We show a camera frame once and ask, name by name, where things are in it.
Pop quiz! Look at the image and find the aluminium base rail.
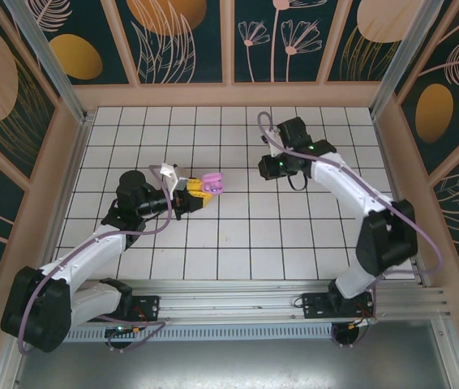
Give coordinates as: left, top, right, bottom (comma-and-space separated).
10, 278, 448, 325

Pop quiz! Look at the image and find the slotted grey cable tray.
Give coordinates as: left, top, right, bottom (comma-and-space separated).
65, 323, 336, 342

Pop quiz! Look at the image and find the purple earbud charging case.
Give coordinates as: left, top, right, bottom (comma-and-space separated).
200, 172, 225, 195

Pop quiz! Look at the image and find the aluminium side rail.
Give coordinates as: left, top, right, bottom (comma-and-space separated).
371, 109, 433, 289
30, 115, 95, 295

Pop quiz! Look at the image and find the aluminium corner post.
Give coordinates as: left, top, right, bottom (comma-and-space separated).
369, 0, 445, 121
2, 0, 92, 125

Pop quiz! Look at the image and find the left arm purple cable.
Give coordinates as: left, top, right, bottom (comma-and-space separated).
16, 165, 176, 356

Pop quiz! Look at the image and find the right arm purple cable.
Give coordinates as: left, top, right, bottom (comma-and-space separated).
256, 111, 444, 293

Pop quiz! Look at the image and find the grey metal sheet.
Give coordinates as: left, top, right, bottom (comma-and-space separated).
14, 340, 459, 389

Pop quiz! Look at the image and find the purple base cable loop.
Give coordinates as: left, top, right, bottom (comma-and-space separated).
105, 321, 166, 353

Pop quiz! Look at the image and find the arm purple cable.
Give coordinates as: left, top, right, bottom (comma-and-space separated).
256, 111, 444, 293
16, 165, 176, 356

